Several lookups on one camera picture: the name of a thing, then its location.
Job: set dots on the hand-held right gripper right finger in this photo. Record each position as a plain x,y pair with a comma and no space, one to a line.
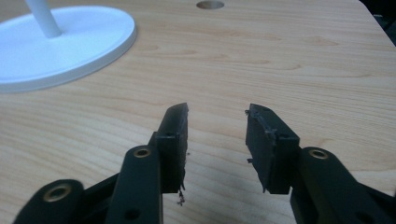
274,149

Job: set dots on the white round lamp stand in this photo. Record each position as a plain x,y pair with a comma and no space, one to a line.
46,49

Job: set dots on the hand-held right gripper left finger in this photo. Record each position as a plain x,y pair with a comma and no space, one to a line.
172,146

